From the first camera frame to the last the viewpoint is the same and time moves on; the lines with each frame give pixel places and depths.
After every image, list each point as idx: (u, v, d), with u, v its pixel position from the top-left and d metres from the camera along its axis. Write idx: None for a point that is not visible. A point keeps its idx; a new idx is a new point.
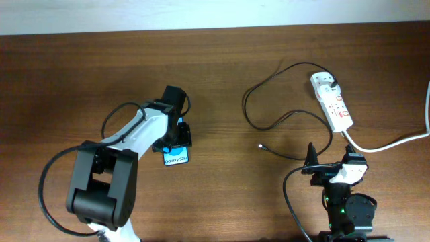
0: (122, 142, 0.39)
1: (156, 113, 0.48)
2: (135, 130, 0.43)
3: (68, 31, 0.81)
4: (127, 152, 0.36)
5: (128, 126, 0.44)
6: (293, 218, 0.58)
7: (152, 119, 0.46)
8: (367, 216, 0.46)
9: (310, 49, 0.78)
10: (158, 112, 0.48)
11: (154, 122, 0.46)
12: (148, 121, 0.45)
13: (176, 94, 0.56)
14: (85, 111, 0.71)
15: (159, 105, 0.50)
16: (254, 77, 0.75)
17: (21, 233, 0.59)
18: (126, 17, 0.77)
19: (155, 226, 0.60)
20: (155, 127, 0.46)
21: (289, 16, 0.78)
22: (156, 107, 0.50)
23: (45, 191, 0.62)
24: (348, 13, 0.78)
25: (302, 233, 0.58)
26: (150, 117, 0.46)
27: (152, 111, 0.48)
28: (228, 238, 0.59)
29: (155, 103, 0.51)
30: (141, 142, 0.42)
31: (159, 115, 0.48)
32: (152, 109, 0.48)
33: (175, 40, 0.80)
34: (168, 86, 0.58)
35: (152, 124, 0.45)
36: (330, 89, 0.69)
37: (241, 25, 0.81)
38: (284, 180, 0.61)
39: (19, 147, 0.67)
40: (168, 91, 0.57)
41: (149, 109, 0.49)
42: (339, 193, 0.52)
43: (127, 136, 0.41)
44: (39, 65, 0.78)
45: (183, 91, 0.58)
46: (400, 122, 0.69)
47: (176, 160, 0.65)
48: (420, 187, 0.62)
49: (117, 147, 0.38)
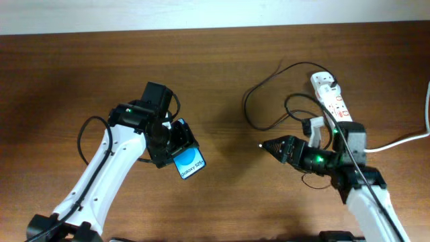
0: (80, 209, 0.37)
1: (127, 136, 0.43)
2: (95, 182, 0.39)
3: (67, 31, 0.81)
4: (84, 234, 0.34)
5: (91, 168, 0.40)
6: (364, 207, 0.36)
7: (121, 148, 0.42)
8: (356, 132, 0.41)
9: (310, 49, 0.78)
10: (131, 132, 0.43)
11: (124, 152, 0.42)
12: (116, 155, 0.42)
13: (158, 94, 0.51)
14: (85, 111, 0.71)
15: (133, 118, 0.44)
16: (254, 77, 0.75)
17: (21, 233, 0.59)
18: (127, 17, 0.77)
19: (155, 226, 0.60)
20: (125, 158, 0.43)
21: (289, 16, 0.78)
22: (130, 120, 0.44)
23: (46, 191, 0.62)
24: (348, 12, 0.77)
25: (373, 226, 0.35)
26: (117, 148, 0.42)
27: (121, 134, 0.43)
28: (228, 238, 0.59)
29: (129, 117, 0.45)
30: (105, 191, 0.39)
31: (132, 136, 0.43)
32: (125, 128, 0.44)
33: (175, 40, 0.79)
34: (151, 84, 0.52)
35: (118, 159, 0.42)
36: (330, 89, 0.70)
37: (242, 25, 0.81)
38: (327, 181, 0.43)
39: (19, 147, 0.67)
40: (148, 91, 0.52)
41: (121, 127, 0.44)
42: (315, 152, 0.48)
43: (84, 196, 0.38)
44: (39, 66, 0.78)
45: (166, 89, 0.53)
46: (400, 122, 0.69)
47: (192, 168, 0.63)
48: (420, 187, 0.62)
49: (74, 223, 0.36)
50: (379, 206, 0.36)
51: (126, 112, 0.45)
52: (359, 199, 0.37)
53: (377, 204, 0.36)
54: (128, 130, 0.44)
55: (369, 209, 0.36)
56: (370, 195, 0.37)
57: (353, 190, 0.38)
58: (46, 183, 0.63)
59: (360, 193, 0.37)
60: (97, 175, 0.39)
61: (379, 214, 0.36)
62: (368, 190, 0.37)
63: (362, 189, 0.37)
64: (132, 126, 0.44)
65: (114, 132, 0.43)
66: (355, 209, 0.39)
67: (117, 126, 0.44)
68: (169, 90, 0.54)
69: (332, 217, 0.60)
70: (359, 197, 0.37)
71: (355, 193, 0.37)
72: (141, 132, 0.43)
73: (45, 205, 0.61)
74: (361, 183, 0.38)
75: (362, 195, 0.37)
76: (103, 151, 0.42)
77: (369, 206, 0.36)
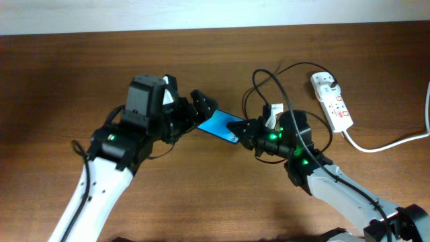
0: None
1: (107, 175, 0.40)
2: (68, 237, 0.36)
3: (67, 31, 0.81)
4: None
5: (65, 218, 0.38)
6: (351, 198, 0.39)
7: (99, 192, 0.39)
8: (300, 119, 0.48)
9: (310, 49, 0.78)
10: (113, 169, 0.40)
11: (102, 197, 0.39)
12: (93, 199, 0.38)
13: (145, 102, 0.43)
14: (85, 111, 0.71)
15: (117, 146, 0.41)
16: (254, 77, 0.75)
17: (21, 233, 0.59)
18: (127, 17, 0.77)
19: (156, 226, 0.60)
20: (103, 204, 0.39)
21: (289, 17, 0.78)
22: (113, 150, 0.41)
23: (46, 191, 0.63)
24: (347, 12, 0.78)
25: (366, 209, 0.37)
26: (95, 192, 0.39)
27: (100, 173, 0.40)
28: (228, 238, 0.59)
29: (111, 146, 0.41)
30: None
31: (114, 175, 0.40)
32: (107, 164, 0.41)
33: (175, 41, 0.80)
34: (134, 84, 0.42)
35: (96, 206, 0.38)
36: (330, 89, 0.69)
37: (242, 25, 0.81)
38: (317, 188, 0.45)
39: (19, 147, 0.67)
40: (134, 95, 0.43)
41: (101, 162, 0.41)
42: (268, 132, 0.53)
43: None
44: (39, 66, 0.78)
45: (153, 90, 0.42)
46: (400, 122, 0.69)
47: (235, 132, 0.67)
48: (420, 187, 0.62)
49: None
50: (332, 175, 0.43)
51: (107, 140, 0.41)
52: (316, 181, 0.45)
53: (330, 176, 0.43)
54: (109, 165, 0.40)
55: (326, 183, 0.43)
56: (322, 171, 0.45)
57: (308, 175, 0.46)
58: (46, 182, 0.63)
59: (315, 175, 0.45)
60: (70, 228, 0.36)
61: (337, 183, 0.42)
62: (318, 170, 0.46)
63: (314, 171, 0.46)
64: (117, 156, 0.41)
65: (93, 171, 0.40)
66: (322, 194, 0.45)
67: (97, 159, 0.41)
68: (158, 87, 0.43)
69: (332, 217, 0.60)
70: (316, 179, 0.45)
71: (310, 177, 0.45)
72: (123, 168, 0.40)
73: (46, 205, 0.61)
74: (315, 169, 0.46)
75: (316, 176, 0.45)
76: (80, 196, 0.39)
77: (324, 181, 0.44)
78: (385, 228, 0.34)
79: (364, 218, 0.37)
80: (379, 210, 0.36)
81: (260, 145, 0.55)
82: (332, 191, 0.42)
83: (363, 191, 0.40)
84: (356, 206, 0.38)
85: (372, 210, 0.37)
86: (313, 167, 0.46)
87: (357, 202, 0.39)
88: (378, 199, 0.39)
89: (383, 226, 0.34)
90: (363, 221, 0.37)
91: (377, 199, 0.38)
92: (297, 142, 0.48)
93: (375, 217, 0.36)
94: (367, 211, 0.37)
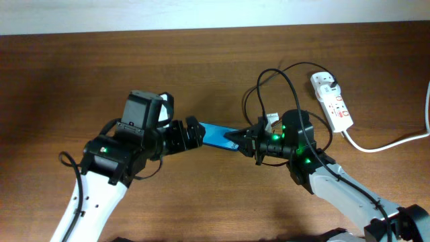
0: None
1: (99, 189, 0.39)
2: None
3: (67, 31, 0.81)
4: None
5: (61, 232, 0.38)
6: (353, 197, 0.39)
7: (92, 207, 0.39)
8: (302, 117, 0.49)
9: (310, 49, 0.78)
10: (105, 183, 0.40)
11: (95, 212, 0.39)
12: (84, 216, 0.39)
13: (141, 115, 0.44)
14: (85, 111, 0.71)
15: (110, 159, 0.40)
16: (254, 77, 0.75)
17: (22, 233, 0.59)
18: (127, 17, 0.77)
19: (156, 226, 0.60)
20: (97, 218, 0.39)
21: (288, 16, 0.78)
22: (107, 162, 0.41)
23: (46, 191, 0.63)
24: (347, 13, 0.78)
25: (368, 208, 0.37)
26: (88, 207, 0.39)
27: (92, 188, 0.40)
28: (229, 238, 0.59)
29: (104, 158, 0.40)
30: None
31: (106, 190, 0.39)
32: (100, 177, 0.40)
33: (175, 40, 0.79)
34: (132, 99, 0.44)
35: (89, 220, 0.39)
36: (330, 89, 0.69)
37: (242, 25, 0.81)
38: (318, 188, 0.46)
39: (19, 147, 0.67)
40: (131, 109, 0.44)
41: (94, 174, 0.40)
42: (271, 134, 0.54)
43: None
44: (39, 66, 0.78)
45: (152, 103, 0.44)
46: (400, 122, 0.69)
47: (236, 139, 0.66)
48: (420, 187, 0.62)
49: None
50: (334, 174, 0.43)
51: (100, 152, 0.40)
52: (318, 180, 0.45)
53: (332, 175, 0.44)
54: (102, 177, 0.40)
55: (329, 182, 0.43)
56: (324, 170, 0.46)
57: (310, 175, 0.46)
58: (46, 183, 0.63)
59: (317, 174, 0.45)
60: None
61: (339, 181, 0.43)
62: (320, 169, 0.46)
63: (316, 170, 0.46)
64: (110, 167, 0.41)
65: (84, 185, 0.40)
66: (323, 193, 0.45)
67: (91, 172, 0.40)
68: (157, 102, 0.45)
69: (332, 216, 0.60)
70: (318, 178, 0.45)
71: (312, 176, 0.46)
72: (117, 181, 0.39)
73: (46, 205, 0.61)
74: (318, 168, 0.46)
75: (318, 175, 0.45)
76: (73, 210, 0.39)
77: (327, 179, 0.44)
78: (385, 227, 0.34)
79: (365, 217, 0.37)
80: (381, 209, 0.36)
81: (265, 147, 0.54)
82: (334, 190, 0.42)
83: (365, 191, 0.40)
84: (357, 204, 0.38)
85: (373, 210, 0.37)
86: (316, 166, 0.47)
87: (359, 202, 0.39)
88: (379, 199, 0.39)
89: (384, 225, 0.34)
90: (365, 220, 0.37)
91: (378, 199, 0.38)
92: (300, 138, 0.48)
93: (376, 216, 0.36)
94: (369, 210, 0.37)
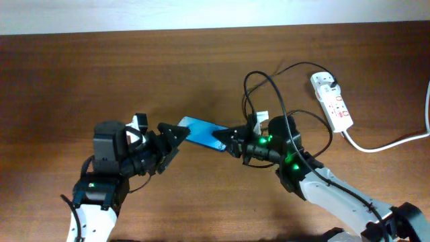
0: None
1: (94, 217, 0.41)
2: None
3: (68, 31, 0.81)
4: None
5: None
6: (347, 201, 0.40)
7: (90, 231, 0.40)
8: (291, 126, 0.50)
9: (310, 49, 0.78)
10: (97, 210, 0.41)
11: (93, 236, 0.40)
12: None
13: (109, 148, 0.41)
14: (85, 110, 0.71)
15: (98, 193, 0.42)
16: (254, 77, 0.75)
17: (20, 233, 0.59)
18: (127, 17, 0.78)
19: (155, 226, 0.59)
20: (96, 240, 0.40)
21: (287, 17, 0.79)
22: (95, 197, 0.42)
23: (46, 191, 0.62)
24: (345, 13, 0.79)
25: (362, 211, 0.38)
26: (87, 232, 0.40)
27: (88, 216, 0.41)
28: (229, 238, 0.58)
29: (92, 193, 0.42)
30: None
31: (101, 218, 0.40)
32: (93, 207, 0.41)
33: (175, 40, 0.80)
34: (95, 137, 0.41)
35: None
36: (330, 89, 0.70)
37: (242, 25, 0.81)
38: (308, 193, 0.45)
39: (19, 147, 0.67)
40: (97, 148, 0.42)
41: (87, 206, 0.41)
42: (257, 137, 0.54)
43: None
44: (39, 65, 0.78)
45: (115, 135, 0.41)
46: (399, 122, 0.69)
47: None
48: (420, 187, 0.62)
49: None
50: (323, 179, 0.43)
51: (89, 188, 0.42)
52: (307, 186, 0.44)
53: (322, 179, 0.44)
54: (94, 207, 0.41)
55: (320, 187, 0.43)
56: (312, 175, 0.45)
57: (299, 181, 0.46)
58: (46, 182, 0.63)
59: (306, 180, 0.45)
60: None
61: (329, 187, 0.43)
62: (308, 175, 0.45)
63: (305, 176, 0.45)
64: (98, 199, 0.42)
65: (80, 214, 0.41)
66: (312, 198, 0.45)
67: (84, 206, 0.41)
68: (120, 132, 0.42)
69: (332, 217, 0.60)
70: (308, 184, 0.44)
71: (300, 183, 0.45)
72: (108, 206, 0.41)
73: (45, 205, 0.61)
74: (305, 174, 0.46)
75: (308, 181, 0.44)
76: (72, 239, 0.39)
77: (317, 185, 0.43)
78: (382, 230, 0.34)
79: (361, 222, 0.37)
80: (375, 212, 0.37)
81: (252, 150, 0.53)
82: (326, 195, 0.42)
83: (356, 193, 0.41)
84: (351, 209, 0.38)
85: (367, 212, 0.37)
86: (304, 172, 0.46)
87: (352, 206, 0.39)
88: (371, 200, 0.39)
89: (380, 228, 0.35)
90: (359, 224, 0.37)
91: (371, 202, 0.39)
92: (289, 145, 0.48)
93: (371, 219, 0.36)
94: (363, 214, 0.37)
